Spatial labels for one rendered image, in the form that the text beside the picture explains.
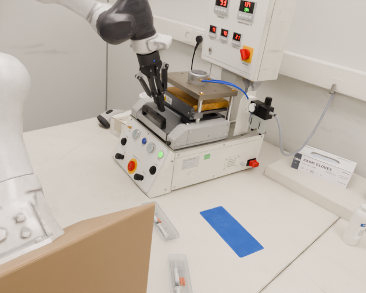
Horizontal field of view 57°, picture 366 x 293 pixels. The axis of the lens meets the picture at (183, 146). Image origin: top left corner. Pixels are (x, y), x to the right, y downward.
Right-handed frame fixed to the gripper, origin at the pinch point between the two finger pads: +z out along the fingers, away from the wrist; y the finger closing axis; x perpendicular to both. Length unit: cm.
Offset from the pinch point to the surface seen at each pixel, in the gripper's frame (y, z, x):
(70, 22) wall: -13, 2, -147
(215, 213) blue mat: 4.2, 29.6, 33.2
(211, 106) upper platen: -15.9, 5.2, 9.9
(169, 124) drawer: 0.3, 7.7, 4.7
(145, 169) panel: 15.5, 18.4, 7.8
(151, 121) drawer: 5.1, 5.9, -0.3
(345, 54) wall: -77, 5, 21
